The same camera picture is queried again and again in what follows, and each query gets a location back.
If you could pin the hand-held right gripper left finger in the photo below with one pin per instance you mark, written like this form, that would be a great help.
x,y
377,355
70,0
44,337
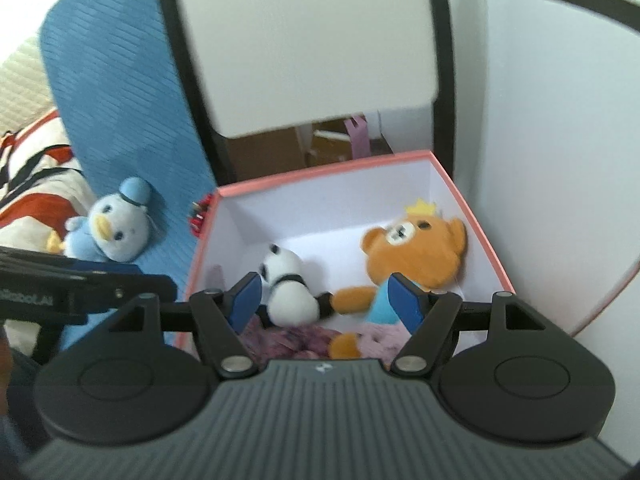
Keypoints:
x,y
245,300

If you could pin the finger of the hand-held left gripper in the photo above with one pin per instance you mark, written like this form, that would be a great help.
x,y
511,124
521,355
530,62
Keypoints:
x,y
145,287

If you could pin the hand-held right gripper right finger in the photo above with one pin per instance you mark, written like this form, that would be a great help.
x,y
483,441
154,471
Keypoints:
x,y
405,302

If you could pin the panda plush toy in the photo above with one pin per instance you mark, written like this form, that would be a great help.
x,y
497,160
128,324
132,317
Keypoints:
x,y
290,300

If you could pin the brown bear plush toy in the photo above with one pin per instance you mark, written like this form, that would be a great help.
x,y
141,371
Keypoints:
x,y
415,255

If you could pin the purple fuzzy plush toy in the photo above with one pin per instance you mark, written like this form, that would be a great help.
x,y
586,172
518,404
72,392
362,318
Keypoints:
x,y
300,340

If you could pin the blue duck plush toy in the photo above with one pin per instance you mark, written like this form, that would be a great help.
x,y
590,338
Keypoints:
x,y
120,220

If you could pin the pink cardboard box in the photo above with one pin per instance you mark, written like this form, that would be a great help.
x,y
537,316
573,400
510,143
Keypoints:
x,y
325,200

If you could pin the red beaded hair accessory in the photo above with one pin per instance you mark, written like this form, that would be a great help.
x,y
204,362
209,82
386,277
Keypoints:
x,y
200,217

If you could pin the striped fleece blanket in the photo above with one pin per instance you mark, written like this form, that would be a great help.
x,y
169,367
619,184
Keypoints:
x,y
30,210

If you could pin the purple paper bag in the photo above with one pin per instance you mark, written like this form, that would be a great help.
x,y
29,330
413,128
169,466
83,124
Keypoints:
x,y
359,137

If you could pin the blue textured mat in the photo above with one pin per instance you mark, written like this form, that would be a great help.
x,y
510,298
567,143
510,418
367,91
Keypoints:
x,y
115,85

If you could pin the cream quilted pillow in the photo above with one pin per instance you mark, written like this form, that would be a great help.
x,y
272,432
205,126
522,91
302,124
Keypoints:
x,y
20,90

